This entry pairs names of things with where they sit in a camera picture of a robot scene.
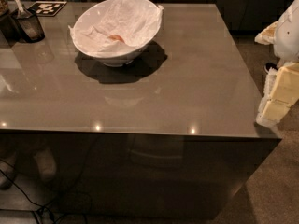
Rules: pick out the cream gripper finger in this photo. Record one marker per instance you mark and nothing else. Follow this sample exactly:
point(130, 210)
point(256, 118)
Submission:
point(273, 109)

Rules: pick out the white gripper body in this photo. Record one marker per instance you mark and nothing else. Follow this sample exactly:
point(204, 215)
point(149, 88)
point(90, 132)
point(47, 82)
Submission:
point(288, 36)

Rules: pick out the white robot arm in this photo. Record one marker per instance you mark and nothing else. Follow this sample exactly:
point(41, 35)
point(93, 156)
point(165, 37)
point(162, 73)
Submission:
point(283, 35)

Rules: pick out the white bowl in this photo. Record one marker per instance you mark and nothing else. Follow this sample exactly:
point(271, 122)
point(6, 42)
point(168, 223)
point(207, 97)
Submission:
point(124, 55)

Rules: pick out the black white sneaker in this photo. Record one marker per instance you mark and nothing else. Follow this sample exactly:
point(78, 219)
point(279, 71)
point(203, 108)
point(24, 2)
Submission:
point(270, 67)

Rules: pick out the white paper liner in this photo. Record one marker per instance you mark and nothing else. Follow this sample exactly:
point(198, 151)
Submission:
point(124, 22)

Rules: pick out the black white fiducial marker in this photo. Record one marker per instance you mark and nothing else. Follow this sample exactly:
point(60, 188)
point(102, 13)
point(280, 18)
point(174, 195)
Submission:
point(47, 8)

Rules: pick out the dark container with scoop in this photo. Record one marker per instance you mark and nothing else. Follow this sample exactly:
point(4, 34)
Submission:
point(28, 23)

